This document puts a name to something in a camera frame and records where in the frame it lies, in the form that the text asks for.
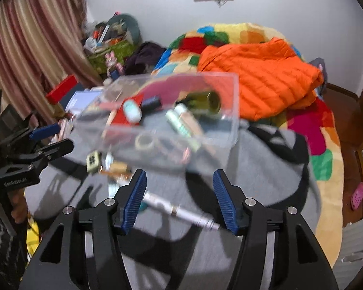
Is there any orange down jacket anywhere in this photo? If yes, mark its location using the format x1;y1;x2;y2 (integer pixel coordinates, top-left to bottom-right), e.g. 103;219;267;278
197;37;325;122

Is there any grey black blanket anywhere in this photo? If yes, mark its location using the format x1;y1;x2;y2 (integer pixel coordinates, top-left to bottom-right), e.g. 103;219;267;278
24;116;321;290

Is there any mint green tube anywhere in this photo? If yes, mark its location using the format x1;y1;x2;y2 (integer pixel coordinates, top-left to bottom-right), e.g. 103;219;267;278
122;100;143;124

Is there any clear plastic storage box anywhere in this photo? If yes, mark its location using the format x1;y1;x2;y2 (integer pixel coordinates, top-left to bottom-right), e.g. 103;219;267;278
74;72;240;170

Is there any striped curtain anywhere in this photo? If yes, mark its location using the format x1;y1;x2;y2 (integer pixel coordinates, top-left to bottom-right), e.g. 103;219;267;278
0;0;104;123

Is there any green storage box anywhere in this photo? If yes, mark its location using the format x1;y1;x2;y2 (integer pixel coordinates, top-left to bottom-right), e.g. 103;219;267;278
86;42;137;73

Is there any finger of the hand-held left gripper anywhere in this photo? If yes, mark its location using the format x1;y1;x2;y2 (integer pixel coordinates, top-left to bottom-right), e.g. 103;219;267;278
6;139;75;173
1;124;62;146

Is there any pink rabbit toy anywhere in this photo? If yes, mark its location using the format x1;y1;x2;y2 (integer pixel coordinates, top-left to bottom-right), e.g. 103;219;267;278
105;51;119;71

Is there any white wardrobe door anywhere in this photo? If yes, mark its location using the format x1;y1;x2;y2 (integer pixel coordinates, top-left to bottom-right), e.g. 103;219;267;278
333;213;363;290

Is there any light green slim tube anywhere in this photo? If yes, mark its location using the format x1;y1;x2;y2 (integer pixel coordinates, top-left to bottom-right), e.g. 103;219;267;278
165;110;201;152

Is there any dark clothing pile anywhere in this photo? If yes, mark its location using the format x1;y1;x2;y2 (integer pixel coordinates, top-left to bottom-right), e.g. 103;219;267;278
124;42;167;77

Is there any dark green bottle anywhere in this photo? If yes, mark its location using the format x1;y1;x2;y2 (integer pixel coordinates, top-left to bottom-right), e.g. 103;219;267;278
181;91;222;114

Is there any person's left hand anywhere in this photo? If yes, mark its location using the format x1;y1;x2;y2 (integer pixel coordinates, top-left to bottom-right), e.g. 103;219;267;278
11;198;29;222

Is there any blue white notebook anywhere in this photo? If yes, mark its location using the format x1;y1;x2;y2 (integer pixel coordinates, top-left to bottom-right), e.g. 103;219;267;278
65;89;105;113

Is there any small tan blue box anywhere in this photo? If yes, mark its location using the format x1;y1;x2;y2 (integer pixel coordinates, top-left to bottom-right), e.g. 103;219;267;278
108;161;129;173

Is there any colourful patchwork quilt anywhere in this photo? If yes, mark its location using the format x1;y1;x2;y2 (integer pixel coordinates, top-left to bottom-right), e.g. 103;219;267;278
151;22;344;262

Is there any red box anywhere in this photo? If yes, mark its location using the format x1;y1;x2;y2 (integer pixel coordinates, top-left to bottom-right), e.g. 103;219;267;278
46;75;78;105

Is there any white tape roll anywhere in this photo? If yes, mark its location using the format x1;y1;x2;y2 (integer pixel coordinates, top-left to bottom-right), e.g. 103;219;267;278
135;134;155;152

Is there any green neck pillow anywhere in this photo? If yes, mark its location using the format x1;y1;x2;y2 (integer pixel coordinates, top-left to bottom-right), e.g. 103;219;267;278
107;14;142;45

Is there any pink clog shoe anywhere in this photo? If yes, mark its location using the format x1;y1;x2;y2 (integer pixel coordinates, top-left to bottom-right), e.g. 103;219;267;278
350;183;363;211

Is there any beige cosmetic tube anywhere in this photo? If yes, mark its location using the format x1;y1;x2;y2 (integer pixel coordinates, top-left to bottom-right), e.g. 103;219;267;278
173;103;208;141

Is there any red foil packet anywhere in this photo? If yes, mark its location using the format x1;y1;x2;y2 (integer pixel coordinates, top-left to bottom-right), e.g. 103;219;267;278
111;94;145;125

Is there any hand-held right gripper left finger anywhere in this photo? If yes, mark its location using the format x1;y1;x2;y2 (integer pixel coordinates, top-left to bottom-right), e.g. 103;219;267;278
18;169;147;290

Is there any beige cosmetic stick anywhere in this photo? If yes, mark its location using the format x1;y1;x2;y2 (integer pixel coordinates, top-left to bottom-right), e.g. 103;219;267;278
143;191;220;229

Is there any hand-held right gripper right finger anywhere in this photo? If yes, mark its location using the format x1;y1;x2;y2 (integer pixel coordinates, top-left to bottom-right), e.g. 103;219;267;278
212;169;339;290

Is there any dark patterned cloth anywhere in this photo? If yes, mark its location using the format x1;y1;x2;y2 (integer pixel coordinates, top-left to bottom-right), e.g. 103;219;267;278
0;217;28;290

